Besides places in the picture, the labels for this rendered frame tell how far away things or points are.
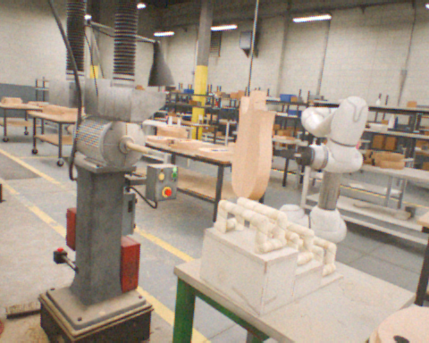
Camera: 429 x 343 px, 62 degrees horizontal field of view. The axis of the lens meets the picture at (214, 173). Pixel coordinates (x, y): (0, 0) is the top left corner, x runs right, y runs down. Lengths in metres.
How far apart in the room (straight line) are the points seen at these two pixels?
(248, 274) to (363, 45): 12.58
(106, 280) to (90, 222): 0.39
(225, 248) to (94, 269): 1.23
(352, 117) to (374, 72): 11.70
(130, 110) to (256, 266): 0.86
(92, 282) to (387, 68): 11.76
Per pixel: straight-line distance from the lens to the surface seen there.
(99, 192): 2.06
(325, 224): 2.07
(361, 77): 13.21
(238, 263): 1.09
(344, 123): 1.38
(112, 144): 1.85
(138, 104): 1.57
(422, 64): 12.63
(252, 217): 1.02
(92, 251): 2.16
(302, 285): 1.20
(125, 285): 2.35
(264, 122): 1.21
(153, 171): 2.03
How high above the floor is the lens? 1.51
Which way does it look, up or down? 11 degrees down
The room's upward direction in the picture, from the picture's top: 6 degrees clockwise
